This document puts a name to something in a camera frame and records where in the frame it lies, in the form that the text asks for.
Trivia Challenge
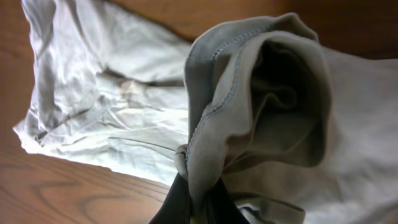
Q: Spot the white t-shirt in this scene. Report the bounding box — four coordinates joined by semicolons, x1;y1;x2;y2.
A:
14;0;397;223

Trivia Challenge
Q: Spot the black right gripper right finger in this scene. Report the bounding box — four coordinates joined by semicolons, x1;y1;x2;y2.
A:
206;179;249;224

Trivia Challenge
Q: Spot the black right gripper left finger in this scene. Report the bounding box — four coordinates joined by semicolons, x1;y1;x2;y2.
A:
149;174;191;224

